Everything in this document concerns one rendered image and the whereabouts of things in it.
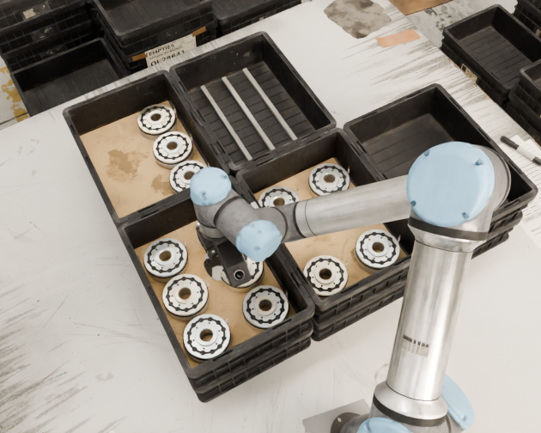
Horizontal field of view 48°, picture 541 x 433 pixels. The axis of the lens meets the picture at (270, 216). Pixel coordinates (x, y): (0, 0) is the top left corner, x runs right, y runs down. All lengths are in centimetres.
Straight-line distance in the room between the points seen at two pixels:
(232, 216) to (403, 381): 41
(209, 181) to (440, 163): 43
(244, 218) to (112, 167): 64
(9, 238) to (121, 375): 52
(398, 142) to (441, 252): 78
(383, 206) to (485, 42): 182
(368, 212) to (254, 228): 21
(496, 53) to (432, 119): 111
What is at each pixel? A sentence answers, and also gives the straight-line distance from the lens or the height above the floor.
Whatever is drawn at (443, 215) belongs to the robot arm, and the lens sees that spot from 88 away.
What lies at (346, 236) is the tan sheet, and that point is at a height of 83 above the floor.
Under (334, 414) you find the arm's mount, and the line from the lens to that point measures 127.
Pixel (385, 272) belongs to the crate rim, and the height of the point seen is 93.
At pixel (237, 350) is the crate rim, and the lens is 126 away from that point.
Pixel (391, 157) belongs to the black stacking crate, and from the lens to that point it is 163.
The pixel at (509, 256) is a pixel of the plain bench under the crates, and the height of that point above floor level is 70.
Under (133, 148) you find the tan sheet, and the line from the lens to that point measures 168.
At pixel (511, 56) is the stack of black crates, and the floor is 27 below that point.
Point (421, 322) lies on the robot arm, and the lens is 95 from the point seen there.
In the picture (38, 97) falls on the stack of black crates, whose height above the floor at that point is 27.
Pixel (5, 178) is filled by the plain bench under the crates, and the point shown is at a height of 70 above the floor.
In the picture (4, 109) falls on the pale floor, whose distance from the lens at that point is 312.
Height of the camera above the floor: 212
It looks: 59 degrees down
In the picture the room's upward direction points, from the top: 3 degrees counter-clockwise
